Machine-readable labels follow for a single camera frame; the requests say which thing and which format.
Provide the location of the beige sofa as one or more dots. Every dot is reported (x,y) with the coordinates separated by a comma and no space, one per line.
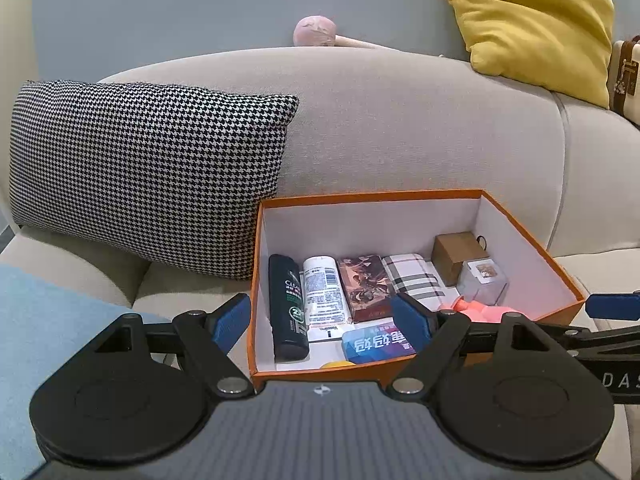
(400,120)

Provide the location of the orange cardboard box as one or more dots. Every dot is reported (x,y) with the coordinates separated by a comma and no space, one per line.
(370,220)

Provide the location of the cream suitcase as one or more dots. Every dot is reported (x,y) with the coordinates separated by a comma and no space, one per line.
(627,80)

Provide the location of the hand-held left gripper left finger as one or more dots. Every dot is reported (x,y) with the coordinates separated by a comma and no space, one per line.
(232,322)

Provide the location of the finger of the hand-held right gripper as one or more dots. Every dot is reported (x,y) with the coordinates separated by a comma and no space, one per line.
(615,306)
(575,340)

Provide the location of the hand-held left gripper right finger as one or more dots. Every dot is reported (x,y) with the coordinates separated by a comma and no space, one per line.
(407,322)

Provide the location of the light blue pillow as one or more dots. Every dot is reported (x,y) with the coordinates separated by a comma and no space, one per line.
(40,320)

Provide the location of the yellow pillow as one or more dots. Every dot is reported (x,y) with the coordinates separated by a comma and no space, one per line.
(535,20)

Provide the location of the black shampoo bottle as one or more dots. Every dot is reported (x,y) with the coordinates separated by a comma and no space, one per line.
(289,310)

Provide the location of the brown cube box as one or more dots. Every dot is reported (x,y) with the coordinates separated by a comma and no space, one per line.
(455,255)

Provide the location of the houndstooth pillow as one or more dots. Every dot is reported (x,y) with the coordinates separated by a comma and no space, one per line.
(150,170)

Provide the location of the dark red printed box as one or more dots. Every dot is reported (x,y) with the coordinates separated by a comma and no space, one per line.
(367,287)

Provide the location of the plaid white box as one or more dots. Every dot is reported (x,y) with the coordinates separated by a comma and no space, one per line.
(412,277)

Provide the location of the white lotion tube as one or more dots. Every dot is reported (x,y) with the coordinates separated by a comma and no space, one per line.
(324,290)

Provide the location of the cream door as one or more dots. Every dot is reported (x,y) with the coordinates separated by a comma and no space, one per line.
(20,110)

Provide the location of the blue printed packet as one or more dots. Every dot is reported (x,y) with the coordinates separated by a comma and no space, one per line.
(375,344)

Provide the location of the small yellow item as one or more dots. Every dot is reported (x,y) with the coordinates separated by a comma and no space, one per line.
(336,365)

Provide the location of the clear plastic cube box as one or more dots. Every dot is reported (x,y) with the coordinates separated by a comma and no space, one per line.
(482,280)

